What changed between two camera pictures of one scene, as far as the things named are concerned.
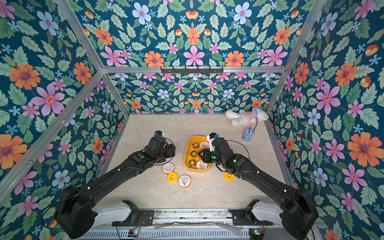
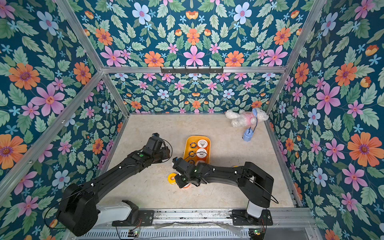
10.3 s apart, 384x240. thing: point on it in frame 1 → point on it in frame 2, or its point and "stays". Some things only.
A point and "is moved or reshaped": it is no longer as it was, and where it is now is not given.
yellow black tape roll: (195, 145) stays
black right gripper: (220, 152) → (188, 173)
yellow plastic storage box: (193, 161) stays
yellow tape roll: (172, 177) stays
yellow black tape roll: (194, 153) stays
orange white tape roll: (168, 167) is moved or reshaped
